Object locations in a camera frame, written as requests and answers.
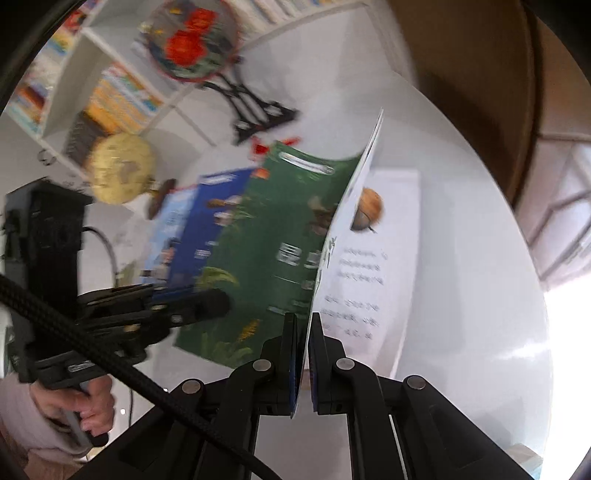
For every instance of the dark green insect book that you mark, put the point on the dark green insect book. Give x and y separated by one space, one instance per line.
277 221

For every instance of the row of dark hardcover volumes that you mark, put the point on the row of dark hardcover volumes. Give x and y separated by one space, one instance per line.
83 138

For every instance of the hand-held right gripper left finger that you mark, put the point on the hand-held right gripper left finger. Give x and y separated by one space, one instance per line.
292 369

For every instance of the row of orange colourful books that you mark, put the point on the row of orange colourful books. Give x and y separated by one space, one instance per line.
120 97

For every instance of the red tassel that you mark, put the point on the red tassel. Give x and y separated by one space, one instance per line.
261 147

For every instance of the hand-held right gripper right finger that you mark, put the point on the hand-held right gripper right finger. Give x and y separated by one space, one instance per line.
316 364

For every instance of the dark blue eagle book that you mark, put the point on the dark blue eagle book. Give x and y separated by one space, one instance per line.
217 198

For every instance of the olive green insect book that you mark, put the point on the olive green insect book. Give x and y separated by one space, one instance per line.
364 277

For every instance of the light blue poetry book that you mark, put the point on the light blue poetry book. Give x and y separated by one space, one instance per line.
171 221

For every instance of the antique yellow desk globe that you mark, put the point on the antique yellow desk globe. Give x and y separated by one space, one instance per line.
120 166

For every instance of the white bookshelf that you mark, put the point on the white bookshelf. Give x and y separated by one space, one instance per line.
184 115

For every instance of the row of shelved paperback books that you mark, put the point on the row of shelved paperback books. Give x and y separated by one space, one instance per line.
37 92
74 21

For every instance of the person's left hand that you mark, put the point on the person's left hand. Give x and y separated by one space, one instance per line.
92 406

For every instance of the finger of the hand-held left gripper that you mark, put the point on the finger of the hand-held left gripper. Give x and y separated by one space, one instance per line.
203 302
120 291

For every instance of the round red flower fan ornament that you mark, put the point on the round red flower fan ornament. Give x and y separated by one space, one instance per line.
189 41

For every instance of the brown wooden cabinet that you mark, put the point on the brown wooden cabinet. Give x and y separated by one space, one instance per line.
461 46

